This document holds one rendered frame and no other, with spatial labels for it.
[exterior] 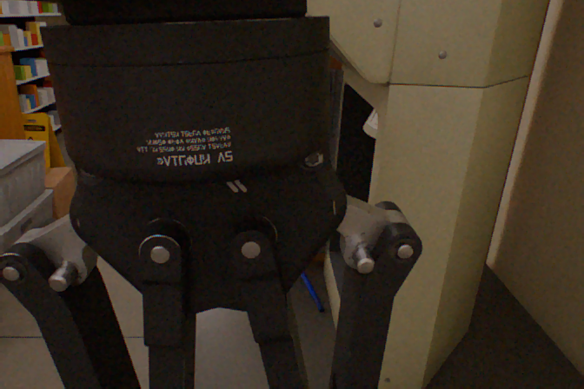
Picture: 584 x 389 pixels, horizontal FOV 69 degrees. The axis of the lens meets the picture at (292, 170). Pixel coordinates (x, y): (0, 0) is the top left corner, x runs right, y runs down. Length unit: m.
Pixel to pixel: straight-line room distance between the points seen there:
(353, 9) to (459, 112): 0.17
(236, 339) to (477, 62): 0.58
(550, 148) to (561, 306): 0.31
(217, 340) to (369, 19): 0.58
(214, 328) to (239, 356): 0.08
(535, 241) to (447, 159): 0.52
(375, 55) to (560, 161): 0.56
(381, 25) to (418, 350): 0.46
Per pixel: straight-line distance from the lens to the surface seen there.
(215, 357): 0.78
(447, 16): 0.52
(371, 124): 0.64
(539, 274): 1.03
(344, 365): 0.17
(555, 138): 0.98
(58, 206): 3.38
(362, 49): 0.49
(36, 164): 2.97
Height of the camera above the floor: 1.48
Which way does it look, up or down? 21 degrees down
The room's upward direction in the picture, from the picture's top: 3 degrees clockwise
